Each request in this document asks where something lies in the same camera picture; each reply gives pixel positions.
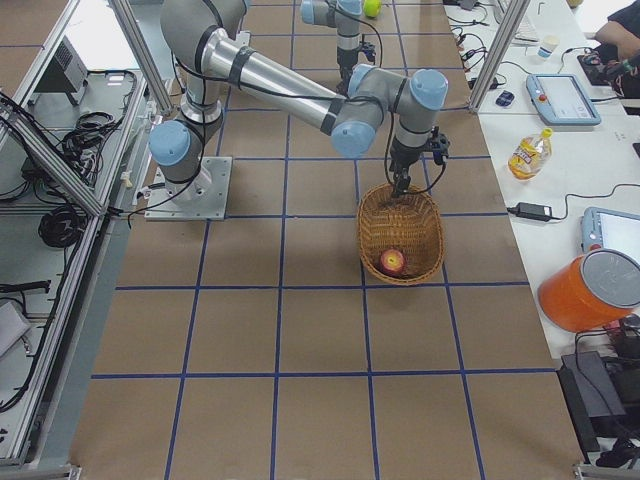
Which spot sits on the red apple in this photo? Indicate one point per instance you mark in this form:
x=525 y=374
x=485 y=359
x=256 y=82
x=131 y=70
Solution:
x=392 y=262

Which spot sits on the green apple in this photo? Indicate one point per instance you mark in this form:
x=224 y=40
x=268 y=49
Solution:
x=372 y=8

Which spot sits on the aluminium frame post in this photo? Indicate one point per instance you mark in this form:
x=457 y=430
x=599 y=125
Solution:
x=505 y=33

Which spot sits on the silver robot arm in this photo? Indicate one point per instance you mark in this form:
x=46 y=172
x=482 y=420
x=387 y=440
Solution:
x=345 y=18
x=202 y=35

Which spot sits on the orange juice bottle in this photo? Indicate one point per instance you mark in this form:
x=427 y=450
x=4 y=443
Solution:
x=531 y=155

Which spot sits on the paper cup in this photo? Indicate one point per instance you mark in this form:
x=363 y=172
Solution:
x=547 y=46

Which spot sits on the blue teach pendant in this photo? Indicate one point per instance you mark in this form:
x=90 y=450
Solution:
x=610 y=229
x=560 y=100

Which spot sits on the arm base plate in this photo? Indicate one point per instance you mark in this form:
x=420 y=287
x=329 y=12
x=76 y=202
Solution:
x=204 y=199

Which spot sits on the orange bucket with grey lid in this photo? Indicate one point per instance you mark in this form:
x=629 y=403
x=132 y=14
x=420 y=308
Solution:
x=595 y=289

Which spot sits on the grey electronics box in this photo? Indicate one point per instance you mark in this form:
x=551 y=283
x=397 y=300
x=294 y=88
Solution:
x=66 y=73

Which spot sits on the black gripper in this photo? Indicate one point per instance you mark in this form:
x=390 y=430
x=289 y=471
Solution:
x=404 y=157

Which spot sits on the black box device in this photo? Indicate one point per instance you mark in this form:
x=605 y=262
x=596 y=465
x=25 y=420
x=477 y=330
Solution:
x=594 y=405

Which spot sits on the woven wicker basket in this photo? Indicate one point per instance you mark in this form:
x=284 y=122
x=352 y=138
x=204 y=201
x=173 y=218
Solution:
x=410 y=223

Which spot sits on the black power adapter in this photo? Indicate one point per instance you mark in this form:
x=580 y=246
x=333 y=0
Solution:
x=533 y=211

